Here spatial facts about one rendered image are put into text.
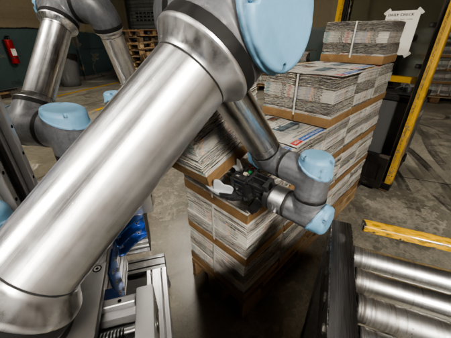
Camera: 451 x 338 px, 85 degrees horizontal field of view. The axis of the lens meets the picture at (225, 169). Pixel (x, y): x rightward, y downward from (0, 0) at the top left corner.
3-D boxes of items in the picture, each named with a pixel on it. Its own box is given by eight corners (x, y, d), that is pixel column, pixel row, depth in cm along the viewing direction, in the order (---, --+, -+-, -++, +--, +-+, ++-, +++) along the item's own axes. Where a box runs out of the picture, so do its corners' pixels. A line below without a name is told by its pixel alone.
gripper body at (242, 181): (243, 160, 73) (279, 174, 65) (247, 181, 78) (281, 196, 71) (227, 176, 69) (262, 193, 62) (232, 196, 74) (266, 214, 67)
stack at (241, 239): (191, 273, 144) (178, 141, 104) (296, 192, 217) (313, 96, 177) (241, 321, 120) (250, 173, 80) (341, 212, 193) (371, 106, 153)
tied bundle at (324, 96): (261, 114, 139) (264, 70, 127) (288, 104, 157) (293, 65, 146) (327, 130, 116) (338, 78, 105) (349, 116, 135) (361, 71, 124)
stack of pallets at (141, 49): (146, 76, 791) (139, 29, 728) (173, 78, 766) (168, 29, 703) (119, 83, 680) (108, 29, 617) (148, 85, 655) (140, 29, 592)
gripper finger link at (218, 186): (203, 174, 74) (232, 175, 71) (207, 188, 78) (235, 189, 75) (199, 182, 72) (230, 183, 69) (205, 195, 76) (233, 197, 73)
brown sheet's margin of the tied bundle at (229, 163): (178, 171, 85) (174, 161, 83) (232, 127, 99) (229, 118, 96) (210, 188, 75) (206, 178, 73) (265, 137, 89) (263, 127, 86)
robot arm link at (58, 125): (78, 159, 70) (64, 112, 63) (39, 155, 72) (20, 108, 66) (105, 143, 80) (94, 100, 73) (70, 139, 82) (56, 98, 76)
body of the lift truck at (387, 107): (316, 161, 268) (331, 85, 230) (337, 147, 303) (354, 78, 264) (388, 186, 226) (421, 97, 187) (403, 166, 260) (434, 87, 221)
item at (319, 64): (292, 65, 148) (292, 63, 148) (316, 62, 166) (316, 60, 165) (356, 71, 125) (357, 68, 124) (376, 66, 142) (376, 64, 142)
